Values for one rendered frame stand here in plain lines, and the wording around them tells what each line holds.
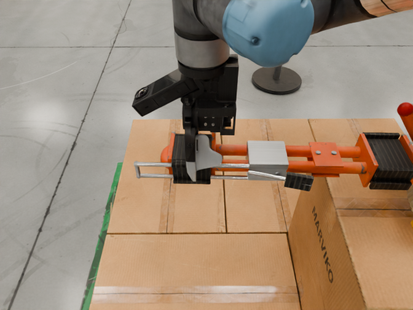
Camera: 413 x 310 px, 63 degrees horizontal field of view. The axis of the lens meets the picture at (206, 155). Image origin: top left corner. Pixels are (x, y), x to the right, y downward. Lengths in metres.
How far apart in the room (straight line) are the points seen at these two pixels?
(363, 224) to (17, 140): 2.23
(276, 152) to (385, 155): 0.19
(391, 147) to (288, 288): 0.55
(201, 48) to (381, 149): 0.39
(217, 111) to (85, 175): 1.70
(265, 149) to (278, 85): 2.14
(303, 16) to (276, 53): 0.04
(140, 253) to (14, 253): 0.96
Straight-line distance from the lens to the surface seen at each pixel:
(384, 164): 0.66
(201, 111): 0.50
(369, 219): 0.76
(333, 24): 0.42
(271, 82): 2.78
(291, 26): 0.34
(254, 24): 0.32
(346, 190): 0.79
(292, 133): 1.51
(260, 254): 1.11
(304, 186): 0.60
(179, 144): 0.61
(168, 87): 0.50
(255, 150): 0.61
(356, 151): 0.67
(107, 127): 2.43
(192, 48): 0.45
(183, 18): 0.44
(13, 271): 1.91
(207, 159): 0.55
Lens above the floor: 1.51
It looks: 45 degrees down
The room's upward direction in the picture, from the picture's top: straight up
